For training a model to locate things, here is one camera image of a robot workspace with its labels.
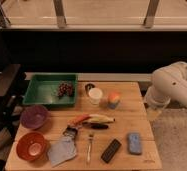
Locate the small dark round tin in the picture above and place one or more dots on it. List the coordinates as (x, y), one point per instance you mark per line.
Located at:
(88, 87)

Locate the black remote control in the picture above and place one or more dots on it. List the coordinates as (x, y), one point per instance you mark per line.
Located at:
(110, 151)

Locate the orange bowl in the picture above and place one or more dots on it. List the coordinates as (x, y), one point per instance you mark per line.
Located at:
(31, 146)

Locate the black chair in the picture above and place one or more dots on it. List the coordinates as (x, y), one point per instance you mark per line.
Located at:
(10, 77)

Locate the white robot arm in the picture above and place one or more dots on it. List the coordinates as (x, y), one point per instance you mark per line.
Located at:
(169, 82)

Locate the purple bowl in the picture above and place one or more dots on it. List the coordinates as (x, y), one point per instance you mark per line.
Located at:
(34, 117)

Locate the orange carrot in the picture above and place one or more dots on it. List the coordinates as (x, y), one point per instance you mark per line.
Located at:
(79, 119)

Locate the yellow banana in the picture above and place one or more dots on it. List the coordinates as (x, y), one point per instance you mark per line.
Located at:
(96, 118)

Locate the metal fork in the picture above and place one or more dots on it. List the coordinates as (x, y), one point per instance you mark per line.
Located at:
(90, 140)

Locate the grey folded cloth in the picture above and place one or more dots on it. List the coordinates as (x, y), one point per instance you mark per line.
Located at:
(63, 150)

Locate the bunch of dark grapes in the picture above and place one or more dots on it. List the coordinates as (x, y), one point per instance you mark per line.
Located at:
(65, 88)

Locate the white cup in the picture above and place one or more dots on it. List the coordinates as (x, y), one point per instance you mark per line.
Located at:
(95, 95)

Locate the green plastic tray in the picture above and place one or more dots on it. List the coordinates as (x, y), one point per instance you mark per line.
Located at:
(43, 89)

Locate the blue sponge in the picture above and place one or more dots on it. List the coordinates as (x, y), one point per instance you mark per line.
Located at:
(134, 143)

